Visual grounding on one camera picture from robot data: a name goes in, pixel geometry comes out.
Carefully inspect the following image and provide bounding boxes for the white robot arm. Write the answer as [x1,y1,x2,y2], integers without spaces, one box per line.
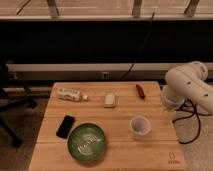
[160,61,213,125]

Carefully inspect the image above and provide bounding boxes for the green glass bowl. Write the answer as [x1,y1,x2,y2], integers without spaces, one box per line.
[67,123,107,163]

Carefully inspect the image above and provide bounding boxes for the black smartphone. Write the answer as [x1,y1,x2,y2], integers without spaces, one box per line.
[56,115,75,139]

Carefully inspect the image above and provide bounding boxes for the white plastic bottle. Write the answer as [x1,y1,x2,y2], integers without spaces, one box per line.
[56,88,88,102]

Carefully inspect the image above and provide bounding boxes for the black office chair base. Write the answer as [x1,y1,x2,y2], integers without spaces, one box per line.
[0,63,38,149]

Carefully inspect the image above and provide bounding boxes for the black cable on floor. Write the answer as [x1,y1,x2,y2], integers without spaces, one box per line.
[171,99,213,145]

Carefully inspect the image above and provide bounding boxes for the black hanging cable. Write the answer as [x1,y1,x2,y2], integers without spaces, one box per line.
[118,11,156,82]

